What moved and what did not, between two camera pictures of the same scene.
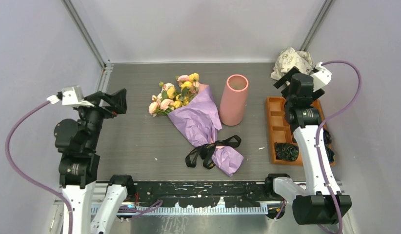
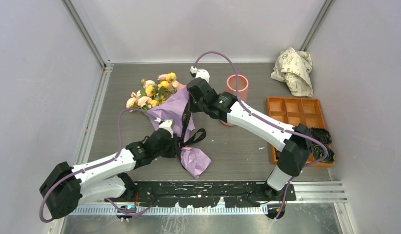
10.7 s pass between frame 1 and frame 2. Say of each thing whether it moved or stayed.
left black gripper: moved
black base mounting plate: stayed
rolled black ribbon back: stayed
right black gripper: moved
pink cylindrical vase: stayed
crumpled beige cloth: stayed
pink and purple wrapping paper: moved
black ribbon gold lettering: moved
